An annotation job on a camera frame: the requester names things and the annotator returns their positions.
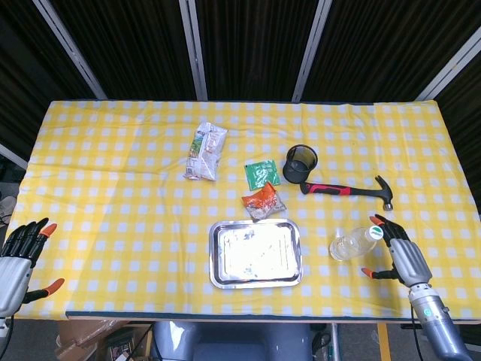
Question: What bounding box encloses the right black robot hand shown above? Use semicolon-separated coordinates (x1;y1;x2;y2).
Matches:
360;214;433;289

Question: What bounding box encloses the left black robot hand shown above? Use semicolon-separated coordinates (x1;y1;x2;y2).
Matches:
0;217;65;319

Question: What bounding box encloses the transparent plastic bottle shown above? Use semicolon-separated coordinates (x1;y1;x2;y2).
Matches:
329;226;384;262

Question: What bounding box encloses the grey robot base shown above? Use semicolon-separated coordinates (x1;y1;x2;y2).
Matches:
151;321;313;361

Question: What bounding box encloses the stainless steel tray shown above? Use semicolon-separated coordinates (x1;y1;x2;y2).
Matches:
208;218;304;290

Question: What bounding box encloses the yellow table leg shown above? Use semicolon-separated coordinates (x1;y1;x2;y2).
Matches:
377;323;391;361

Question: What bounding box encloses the brown cardboard box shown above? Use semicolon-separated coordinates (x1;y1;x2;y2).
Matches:
55;320;131;361

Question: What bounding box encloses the yellow checked tablecloth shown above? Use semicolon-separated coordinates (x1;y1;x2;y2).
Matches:
8;99;481;320

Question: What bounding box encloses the red black claw hammer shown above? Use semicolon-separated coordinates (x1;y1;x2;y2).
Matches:
299;174;395;211

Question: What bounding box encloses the white metal table leg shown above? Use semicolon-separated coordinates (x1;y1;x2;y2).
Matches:
329;323;341;361

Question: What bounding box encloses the black mesh pen cup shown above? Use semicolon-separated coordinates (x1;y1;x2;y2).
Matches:
282;144;319;184

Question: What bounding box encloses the orange snack packet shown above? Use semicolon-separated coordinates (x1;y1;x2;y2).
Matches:
241;182;287;221

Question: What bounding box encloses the green sachet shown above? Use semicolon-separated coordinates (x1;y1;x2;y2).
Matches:
244;159;282;190

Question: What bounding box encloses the wooden table with blue edge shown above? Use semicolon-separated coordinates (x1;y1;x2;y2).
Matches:
65;311;481;326

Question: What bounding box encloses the white snack bag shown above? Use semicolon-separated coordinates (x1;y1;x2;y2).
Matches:
183;122;229;182

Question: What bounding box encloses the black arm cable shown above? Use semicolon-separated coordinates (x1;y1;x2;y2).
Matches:
6;315;16;361

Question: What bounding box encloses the grey metal partition post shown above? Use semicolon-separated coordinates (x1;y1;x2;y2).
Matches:
415;29;481;102
0;142;29;170
32;0;109;101
178;0;209;102
292;0;334;102

